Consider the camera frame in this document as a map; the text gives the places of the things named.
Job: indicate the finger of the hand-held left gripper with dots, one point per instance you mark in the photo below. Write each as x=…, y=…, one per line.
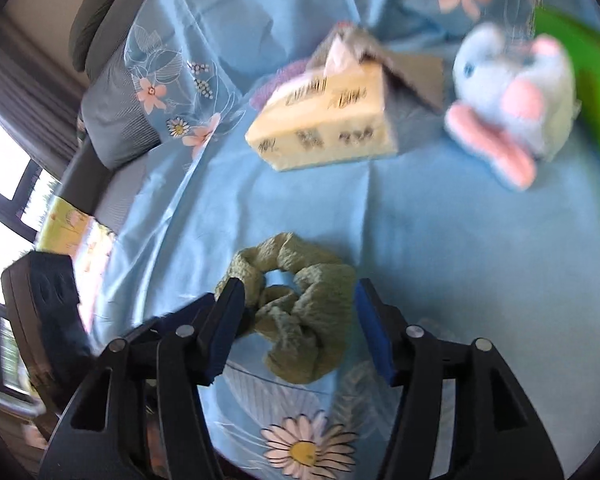
x=175, y=316

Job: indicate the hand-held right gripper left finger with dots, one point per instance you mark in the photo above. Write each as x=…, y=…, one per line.
x=225, y=330

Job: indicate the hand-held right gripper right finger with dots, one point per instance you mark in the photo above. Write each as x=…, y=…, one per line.
x=375, y=330

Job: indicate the green crinkled cloth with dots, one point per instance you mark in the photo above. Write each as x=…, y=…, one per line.
x=310, y=320

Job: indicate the plush bunny toy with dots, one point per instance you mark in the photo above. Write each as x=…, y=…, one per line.
x=495, y=80

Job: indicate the green box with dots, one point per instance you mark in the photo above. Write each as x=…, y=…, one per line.
x=590, y=70

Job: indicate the yellow floral cloth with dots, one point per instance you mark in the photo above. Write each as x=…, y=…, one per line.
x=60, y=225

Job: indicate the blue floral bedsheet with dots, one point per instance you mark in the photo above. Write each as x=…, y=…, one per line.
x=455, y=260

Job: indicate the grey pillow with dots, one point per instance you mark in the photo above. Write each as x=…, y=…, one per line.
x=115, y=120

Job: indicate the grey curtain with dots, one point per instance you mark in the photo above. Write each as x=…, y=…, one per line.
x=25, y=90

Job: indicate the cream tissue pack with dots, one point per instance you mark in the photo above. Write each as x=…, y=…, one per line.
x=325, y=125

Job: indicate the grey sofa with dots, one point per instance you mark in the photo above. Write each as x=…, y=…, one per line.
x=110, y=15

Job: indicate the window frame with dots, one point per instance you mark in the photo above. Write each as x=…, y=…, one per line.
x=25, y=180

